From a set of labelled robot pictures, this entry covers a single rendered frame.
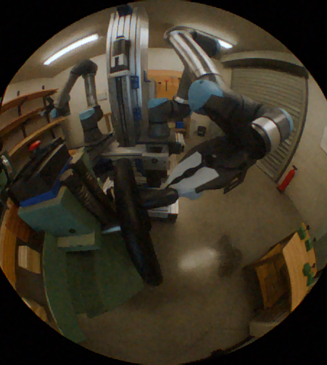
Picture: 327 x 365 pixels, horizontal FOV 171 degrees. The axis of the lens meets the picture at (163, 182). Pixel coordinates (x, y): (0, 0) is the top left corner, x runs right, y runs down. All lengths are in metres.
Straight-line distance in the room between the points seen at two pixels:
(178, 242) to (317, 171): 2.55
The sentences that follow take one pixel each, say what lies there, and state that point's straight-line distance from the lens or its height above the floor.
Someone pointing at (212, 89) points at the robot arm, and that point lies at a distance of 0.22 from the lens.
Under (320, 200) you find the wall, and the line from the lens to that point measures 2.66.
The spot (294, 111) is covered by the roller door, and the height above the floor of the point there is 1.54.
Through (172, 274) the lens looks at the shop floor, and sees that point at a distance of 1.04.
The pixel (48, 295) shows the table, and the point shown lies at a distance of 0.24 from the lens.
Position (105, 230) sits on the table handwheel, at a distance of 0.26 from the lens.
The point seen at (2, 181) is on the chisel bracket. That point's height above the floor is 1.01.
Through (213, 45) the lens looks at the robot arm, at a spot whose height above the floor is 1.32.
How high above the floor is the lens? 1.04
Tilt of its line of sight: 43 degrees down
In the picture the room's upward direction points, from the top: straight up
